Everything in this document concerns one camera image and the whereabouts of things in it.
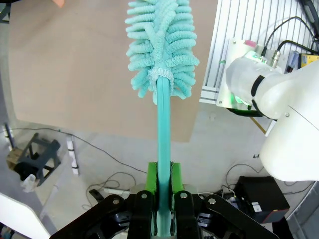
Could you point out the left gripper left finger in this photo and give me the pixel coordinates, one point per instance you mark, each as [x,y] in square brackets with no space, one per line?
[140,214]

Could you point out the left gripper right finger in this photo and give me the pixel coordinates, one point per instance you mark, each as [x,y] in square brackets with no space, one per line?
[185,214]

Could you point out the teal chenille duster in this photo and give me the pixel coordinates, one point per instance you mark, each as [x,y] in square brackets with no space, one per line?
[163,124]

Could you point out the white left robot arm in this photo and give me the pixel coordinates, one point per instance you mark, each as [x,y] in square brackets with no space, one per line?
[286,139]

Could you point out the short white power strip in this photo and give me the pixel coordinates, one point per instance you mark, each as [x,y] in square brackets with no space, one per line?
[115,191]

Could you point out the black controller box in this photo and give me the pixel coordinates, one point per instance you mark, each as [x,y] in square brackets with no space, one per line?
[261,194]

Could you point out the long white power strip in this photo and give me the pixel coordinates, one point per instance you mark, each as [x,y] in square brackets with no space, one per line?
[72,156]

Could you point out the clear plastic bottle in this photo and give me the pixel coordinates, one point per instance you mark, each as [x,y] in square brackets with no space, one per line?
[28,183]

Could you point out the small white table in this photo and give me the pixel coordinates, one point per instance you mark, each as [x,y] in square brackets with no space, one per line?
[17,214]

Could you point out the brown cardboard box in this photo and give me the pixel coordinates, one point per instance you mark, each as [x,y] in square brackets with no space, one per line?
[13,159]

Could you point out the yellow device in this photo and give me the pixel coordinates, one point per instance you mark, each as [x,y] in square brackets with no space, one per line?
[310,60]

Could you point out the ribbed aluminium platform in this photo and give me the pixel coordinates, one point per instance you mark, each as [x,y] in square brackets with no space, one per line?
[236,20]

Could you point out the black metal frame stool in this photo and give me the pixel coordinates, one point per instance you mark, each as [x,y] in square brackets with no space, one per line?
[43,154]

